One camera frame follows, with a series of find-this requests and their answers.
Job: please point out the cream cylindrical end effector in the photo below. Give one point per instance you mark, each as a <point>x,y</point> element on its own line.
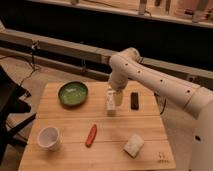
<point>118,97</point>

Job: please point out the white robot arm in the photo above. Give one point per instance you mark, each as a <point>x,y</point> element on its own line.
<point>193,98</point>

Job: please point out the green ceramic bowl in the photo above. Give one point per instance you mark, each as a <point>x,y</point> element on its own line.
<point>73,94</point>

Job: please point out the white figurine bottle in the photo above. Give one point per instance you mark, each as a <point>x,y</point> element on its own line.
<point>110,102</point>

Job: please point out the black rectangular block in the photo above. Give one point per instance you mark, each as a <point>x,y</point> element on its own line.
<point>134,101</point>

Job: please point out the orange carrot toy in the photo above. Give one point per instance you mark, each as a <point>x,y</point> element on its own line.
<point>91,136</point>

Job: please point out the white sponge block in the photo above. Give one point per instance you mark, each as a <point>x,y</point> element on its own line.
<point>133,146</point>

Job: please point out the white paper cup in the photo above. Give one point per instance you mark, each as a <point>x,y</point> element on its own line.
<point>49,139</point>

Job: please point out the black chair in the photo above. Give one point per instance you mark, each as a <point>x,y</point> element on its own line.
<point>10,93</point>

